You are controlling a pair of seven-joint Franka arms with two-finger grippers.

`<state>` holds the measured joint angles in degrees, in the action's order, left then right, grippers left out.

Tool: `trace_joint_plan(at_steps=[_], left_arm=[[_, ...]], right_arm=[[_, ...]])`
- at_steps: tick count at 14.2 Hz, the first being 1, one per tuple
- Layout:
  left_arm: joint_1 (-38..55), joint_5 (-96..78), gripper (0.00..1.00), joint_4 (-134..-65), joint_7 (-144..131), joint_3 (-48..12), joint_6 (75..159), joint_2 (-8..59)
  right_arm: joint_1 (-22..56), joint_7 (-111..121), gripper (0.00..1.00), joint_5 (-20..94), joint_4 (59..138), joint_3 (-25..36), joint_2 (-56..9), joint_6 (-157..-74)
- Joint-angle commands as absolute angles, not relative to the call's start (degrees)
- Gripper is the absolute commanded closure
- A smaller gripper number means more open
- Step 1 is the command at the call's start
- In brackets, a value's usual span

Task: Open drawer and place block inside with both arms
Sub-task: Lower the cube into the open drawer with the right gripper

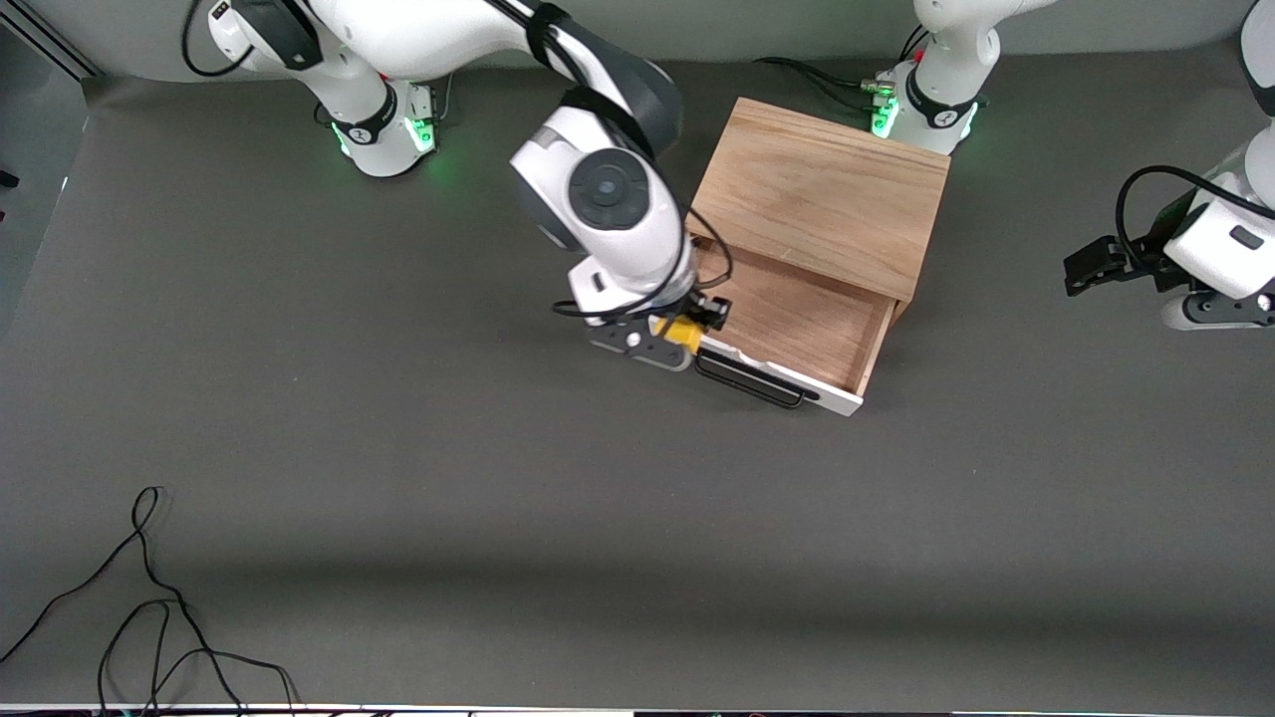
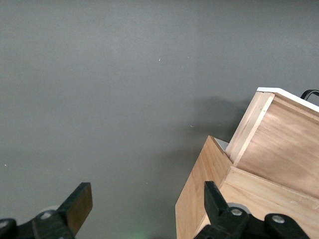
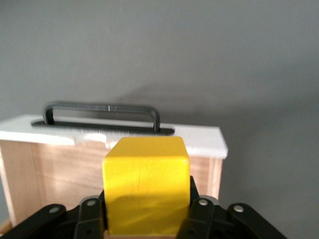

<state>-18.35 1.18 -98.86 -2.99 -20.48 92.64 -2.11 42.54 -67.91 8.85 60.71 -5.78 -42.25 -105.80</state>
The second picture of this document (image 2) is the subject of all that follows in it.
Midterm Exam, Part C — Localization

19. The wooden drawer cabinet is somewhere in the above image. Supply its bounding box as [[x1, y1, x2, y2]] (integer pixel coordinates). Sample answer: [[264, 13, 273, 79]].
[[175, 135, 319, 239]]

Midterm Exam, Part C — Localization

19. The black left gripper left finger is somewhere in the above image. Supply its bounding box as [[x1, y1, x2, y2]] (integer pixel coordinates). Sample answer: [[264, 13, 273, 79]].
[[0, 182, 94, 239]]

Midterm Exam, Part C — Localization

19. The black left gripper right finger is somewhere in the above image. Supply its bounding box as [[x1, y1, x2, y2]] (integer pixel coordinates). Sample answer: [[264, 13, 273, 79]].
[[193, 181, 311, 239]]

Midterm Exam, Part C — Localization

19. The black metal drawer handle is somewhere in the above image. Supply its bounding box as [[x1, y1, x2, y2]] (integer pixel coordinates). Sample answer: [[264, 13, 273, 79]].
[[300, 89, 319, 103]]

